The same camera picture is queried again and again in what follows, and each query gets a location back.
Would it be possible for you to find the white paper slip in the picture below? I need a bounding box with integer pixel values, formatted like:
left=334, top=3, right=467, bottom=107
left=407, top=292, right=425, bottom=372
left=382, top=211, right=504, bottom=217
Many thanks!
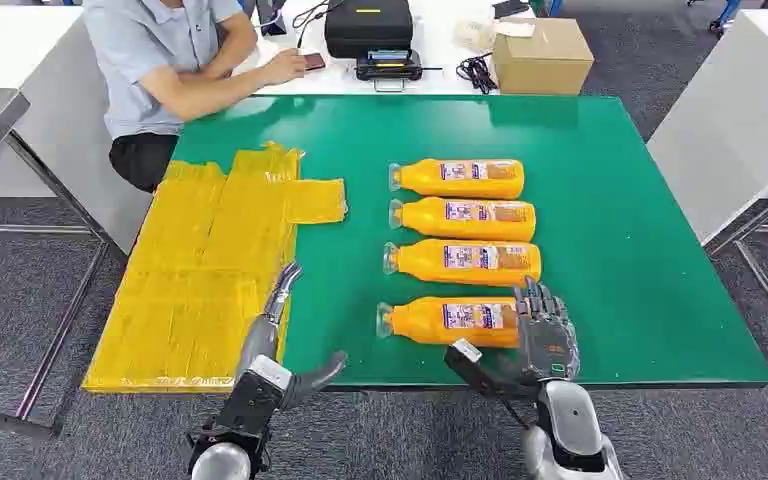
left=494, top=20, right=537, bottom=39

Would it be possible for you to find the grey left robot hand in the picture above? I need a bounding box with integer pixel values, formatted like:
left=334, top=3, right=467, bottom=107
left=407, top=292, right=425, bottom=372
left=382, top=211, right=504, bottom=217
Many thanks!
left=233, top=260, right=350, bottom=409

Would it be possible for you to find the flat black device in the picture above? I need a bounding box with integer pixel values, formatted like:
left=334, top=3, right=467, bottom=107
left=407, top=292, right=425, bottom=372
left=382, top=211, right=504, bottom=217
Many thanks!
left=491, top=0, right=532, bottom=20

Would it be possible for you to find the thin black cable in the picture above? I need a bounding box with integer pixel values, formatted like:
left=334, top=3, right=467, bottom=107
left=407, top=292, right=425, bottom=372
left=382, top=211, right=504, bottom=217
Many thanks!
left=291, top=0, right=347, bottom=50

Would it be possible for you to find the grey side table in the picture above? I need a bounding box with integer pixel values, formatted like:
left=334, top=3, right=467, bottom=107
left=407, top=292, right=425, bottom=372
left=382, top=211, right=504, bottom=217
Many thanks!
left=0, top=5, right=154, bottom=256
left=645, top=7, right=768, bottom=247

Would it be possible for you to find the person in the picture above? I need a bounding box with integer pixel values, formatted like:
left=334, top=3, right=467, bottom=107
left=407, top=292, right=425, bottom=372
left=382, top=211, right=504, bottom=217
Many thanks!
left=82, top=0, right=310, bottom=195

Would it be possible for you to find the black handheld controller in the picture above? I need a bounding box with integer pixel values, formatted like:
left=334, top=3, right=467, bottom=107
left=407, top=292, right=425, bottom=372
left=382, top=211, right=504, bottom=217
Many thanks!
left=354, top=48, right=444, bottom=93

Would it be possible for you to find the brown cardboard box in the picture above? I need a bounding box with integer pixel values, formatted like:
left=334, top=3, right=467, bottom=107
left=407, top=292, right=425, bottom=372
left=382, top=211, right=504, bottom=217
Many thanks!
left=490, top=17, right=596, bottom=97

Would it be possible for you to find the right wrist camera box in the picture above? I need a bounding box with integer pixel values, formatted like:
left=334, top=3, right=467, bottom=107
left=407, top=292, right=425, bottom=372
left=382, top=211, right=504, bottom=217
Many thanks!
left=443, top=337, right=524, bottom=400

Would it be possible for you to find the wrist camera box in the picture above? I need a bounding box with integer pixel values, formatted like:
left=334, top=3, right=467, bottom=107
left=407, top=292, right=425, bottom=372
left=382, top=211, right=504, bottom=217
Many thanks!
left=214, top=354, right=293, bottom=433
left=443, top=337, right=524, bottom=400

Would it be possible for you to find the clear plastic bag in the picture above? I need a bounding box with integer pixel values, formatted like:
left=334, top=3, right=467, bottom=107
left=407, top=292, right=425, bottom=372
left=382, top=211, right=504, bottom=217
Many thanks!
left=452, top=18, right=499, bottom=54

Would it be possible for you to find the black cable bundle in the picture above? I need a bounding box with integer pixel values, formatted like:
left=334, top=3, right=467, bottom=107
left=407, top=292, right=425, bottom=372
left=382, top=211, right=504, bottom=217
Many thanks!
left=454, top=52, right=500, bottom=96

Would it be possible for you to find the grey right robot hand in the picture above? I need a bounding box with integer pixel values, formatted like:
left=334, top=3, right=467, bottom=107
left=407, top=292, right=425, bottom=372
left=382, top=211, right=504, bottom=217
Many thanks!
left=513, top=276, right=581, bottom=386

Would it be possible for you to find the dark upright tablet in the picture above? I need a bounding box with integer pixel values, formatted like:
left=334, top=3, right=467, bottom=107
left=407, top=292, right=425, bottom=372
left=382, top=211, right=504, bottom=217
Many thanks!
left=254, top=0, right=290, bottom=38

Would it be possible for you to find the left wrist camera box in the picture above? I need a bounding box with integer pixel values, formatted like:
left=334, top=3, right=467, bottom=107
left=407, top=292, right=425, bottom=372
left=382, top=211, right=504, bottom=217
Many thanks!
left=214, top=354, right=293, bottom=433

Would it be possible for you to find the black carry case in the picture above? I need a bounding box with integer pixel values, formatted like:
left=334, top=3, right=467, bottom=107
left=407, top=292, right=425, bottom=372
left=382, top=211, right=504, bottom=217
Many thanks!
left=324, top=0, right=416, bottom=60

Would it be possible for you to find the green table mat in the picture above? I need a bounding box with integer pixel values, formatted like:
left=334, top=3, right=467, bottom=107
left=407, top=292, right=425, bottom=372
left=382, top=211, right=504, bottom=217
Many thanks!
left=171, top=94, right=768, bottom=390

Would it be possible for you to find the white desk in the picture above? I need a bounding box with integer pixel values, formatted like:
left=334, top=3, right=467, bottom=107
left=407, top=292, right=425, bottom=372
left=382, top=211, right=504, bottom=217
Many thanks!
left=231, top=0, right=539, bottom=97

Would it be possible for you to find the yellow plastic sheet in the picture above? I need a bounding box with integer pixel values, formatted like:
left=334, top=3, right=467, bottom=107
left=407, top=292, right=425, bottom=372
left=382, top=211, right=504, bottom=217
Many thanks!
left=82, top=140, right=350, bottom=396

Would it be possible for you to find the orange drink bottle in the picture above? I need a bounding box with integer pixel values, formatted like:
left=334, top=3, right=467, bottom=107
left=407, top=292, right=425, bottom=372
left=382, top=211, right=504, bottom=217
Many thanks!
left=382, top=238, right=544, bottom=288
left=375, top=295, right=524, bottom=350
left=387, top=196, right=538, bottom=244
left=387, top=157, right=526, bottom=201

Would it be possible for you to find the metal table leg frame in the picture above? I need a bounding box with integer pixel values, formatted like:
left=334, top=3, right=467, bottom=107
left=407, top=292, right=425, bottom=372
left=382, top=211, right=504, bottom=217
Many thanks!
left=0, top=132, right=131, bottom=443
left=704, top=178, right=768, bottom=360

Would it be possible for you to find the person's right hand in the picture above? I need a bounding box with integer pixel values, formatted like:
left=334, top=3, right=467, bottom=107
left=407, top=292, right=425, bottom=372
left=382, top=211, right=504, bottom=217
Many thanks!
left=261, top=47, right=310, bottom=87

